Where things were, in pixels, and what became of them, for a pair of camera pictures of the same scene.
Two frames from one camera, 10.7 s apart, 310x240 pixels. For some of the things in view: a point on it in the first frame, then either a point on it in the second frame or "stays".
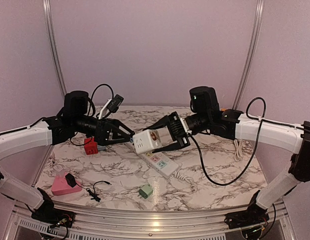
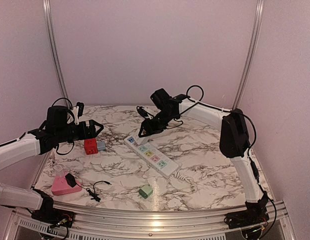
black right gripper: [182, 142] to [149, 128]
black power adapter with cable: [71, 182] stays
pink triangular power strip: [61, 187] stays
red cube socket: [91, 147] stays
